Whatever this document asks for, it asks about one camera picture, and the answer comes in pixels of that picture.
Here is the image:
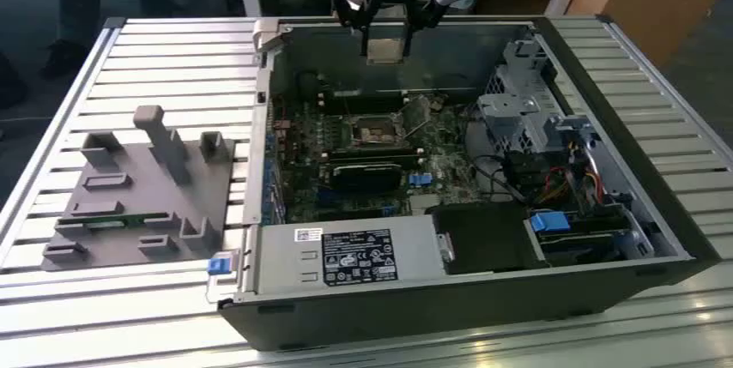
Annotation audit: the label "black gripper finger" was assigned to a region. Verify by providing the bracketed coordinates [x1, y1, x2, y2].
[327, 0, 375, 58]
[401, 0, 455, 61]

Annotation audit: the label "silver CPU plate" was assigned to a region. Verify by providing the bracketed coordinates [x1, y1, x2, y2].
[365, 36, 405, 67]

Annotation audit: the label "CPU socket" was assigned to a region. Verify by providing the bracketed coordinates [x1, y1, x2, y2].
[351, 114, 405, 146]

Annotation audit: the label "silver drive cage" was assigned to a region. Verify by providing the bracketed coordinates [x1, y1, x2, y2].
[475, 39, 602, 159]

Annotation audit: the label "black RAM stick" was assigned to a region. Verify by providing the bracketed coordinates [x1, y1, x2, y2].
[329, 154, 419, 167]
[328, 148, 417, 160]

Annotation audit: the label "green motherboard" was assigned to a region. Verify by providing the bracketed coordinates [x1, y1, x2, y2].
[265, 88, 504, 226]

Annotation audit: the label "black graphics card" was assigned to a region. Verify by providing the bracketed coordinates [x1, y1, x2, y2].
[329, 163, 403, 192]

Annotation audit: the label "silver chipset heatsink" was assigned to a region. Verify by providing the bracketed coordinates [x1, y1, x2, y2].
[408, 195, 440, 214]

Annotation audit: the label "black plastic shroud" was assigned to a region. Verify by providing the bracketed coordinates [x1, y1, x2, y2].
[428, 203, 548, 275]

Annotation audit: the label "hard disk in blue carrier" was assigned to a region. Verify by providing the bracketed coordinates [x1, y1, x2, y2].
[528, 208, 628, 257]

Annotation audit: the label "grey parts rack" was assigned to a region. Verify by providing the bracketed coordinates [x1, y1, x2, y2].
[42, 105, 238, 271]

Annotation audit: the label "silver power supply with label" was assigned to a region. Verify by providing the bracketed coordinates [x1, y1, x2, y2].
[254, 215, 445, 293]

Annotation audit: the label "green RAM stick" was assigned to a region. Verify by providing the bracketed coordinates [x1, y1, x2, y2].
[84, 212, 173, 228]

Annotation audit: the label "black open PC case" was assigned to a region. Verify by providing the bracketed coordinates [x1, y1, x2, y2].
[216, 14, 723, 352]

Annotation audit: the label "yellow red power wires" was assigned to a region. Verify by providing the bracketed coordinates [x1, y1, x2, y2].
[543, 140, 606, 207]

